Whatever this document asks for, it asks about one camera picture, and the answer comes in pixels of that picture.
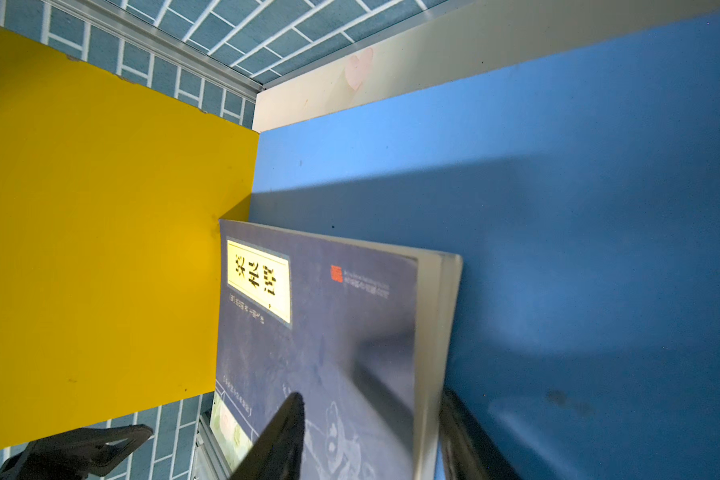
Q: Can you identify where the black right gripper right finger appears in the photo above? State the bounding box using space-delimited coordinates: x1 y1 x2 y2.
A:
439 388 520 480

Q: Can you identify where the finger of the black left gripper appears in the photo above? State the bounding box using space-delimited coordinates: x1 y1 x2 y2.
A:
0 424 154 480

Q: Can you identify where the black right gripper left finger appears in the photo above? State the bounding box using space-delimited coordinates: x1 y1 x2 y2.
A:
229 392 306 480

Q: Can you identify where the blue book yellow label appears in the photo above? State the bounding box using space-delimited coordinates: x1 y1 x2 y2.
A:
211 220 463 479

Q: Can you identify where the yellow pink blue bookshelf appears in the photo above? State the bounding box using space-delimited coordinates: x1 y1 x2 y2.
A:
0 10 720 479

